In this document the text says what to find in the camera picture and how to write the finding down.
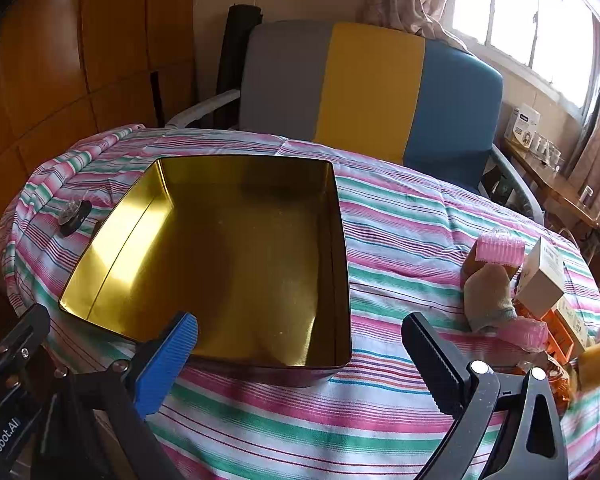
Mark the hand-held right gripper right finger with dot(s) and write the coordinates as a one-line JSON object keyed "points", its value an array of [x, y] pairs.
{"points": [[429, 362]]}

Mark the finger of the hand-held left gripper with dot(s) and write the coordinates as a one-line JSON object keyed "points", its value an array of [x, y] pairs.
{"points": [[20, 332]]}

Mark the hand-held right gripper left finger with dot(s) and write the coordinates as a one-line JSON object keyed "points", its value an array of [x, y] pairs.
{"points": [[167, 360]]}

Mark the pale sock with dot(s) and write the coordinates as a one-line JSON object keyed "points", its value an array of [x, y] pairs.
{"points": [[489, 297]]}

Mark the pink hair roller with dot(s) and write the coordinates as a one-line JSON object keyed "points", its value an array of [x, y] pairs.
{"points": [[494, 247], [527, 335]]}

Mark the gold tin box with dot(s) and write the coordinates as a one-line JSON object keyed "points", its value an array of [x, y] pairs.
{"points": [[220, 255]]}

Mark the orange plastic rack tray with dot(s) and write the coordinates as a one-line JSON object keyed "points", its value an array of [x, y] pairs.
{"points": [[553, 332]]}

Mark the orange snack packet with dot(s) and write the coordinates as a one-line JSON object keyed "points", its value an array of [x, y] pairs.
{"points": [[559, 382]]}

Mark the large white cardboard box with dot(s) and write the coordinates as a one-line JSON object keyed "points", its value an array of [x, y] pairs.
{"points": [[542, 275]]}

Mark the small beige cardboard box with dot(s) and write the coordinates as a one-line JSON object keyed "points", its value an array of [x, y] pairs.
{"points": [[577, 327]]}

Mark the black suction cup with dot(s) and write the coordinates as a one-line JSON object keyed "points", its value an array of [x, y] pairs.
{"points": [[70, 216]]}

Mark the wooden side table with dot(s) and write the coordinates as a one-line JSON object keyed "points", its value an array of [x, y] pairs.
{"points": [[554, 185]]}

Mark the small glass jar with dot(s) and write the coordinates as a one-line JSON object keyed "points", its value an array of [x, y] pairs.
{"points": [[586, 196]]}

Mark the row of white cups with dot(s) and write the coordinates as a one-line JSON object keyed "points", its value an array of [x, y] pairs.
{"points": [[544, 150]]}

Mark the white carton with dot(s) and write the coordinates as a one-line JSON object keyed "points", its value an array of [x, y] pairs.
{"points": [[522, 125]]}

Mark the grey yellow blue armchair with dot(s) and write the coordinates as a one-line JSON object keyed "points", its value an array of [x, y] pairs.
{"points": [[369, 90]]}

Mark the wooden wardrobe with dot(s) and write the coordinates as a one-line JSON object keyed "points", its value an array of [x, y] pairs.
{"points": [[80, 60]]}

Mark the window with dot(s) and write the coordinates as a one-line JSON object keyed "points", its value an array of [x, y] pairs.
{"points": [[519, 10]]}

